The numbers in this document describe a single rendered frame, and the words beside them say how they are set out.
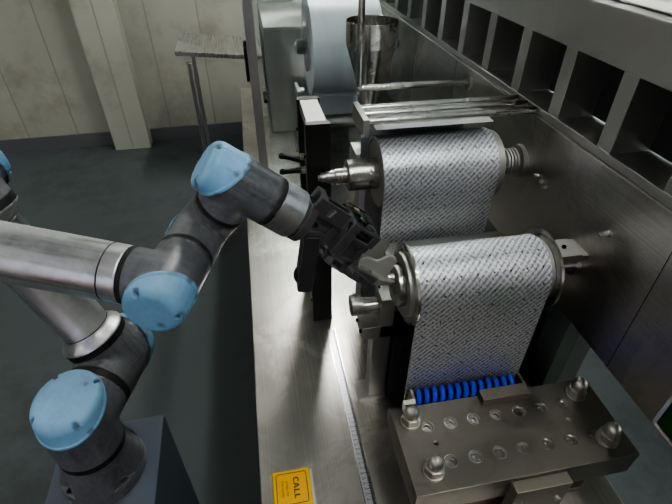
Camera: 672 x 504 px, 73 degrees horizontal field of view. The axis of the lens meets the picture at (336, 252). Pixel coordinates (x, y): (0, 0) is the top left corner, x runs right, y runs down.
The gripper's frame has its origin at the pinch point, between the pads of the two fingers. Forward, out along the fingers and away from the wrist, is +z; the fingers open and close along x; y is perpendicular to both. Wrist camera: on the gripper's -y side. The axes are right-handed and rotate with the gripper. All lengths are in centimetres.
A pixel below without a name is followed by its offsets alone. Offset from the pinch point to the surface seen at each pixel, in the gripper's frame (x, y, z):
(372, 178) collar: 22.1, 7.4, -2.0
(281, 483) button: -14.6, -40.2, 6.0
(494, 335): -6.1, 3.9, 22.9
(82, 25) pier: 351, -109, -91
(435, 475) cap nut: -23.7, -14.7, 17.2
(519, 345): -6.1, 4.6, 30.0
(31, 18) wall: 365, -131, -123
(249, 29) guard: 96, 4, -26
